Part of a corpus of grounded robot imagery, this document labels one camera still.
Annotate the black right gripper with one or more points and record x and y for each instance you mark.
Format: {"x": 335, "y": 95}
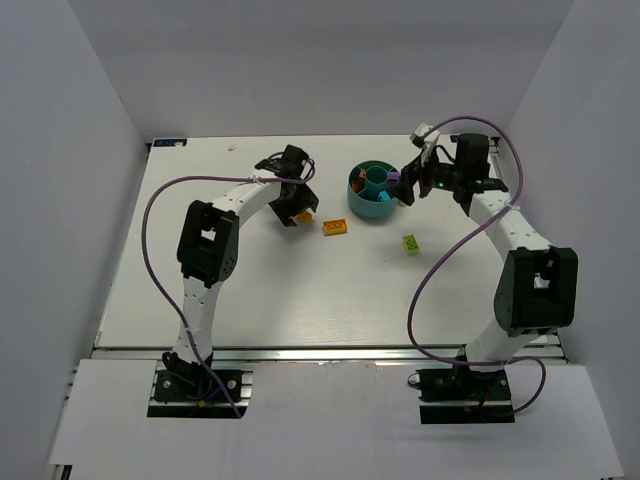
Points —
{"x": 415, "y": 176}

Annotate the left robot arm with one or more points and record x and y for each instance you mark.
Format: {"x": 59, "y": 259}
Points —
{"x": 208, "y": 252}

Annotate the left dark blue table label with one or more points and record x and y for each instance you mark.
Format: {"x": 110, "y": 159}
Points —
{"x": 169, "y": 142}

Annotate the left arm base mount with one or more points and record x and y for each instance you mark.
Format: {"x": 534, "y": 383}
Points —
{"x": 173, "y": 398}

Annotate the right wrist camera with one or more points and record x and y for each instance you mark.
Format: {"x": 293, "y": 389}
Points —
{"x": 425, "y": 138}

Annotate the small yellow lego brick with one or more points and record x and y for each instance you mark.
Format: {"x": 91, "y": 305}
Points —
{"x": 304, "y": 217}

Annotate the long orange yellow lego brick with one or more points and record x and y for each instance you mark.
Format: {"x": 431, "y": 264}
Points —
{"x": 334, "y": 227}

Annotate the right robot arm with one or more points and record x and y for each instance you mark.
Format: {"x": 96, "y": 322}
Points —
{"x": 536, "y": 291}

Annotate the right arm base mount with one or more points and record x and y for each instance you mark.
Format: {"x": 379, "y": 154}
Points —
{"x": 460, "y": 395}

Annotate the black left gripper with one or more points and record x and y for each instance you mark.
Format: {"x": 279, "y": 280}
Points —
{"x": 292, "y": 201}

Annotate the teal round divided container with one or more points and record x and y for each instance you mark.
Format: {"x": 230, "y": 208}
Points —
{"x": 365, "y": 204}

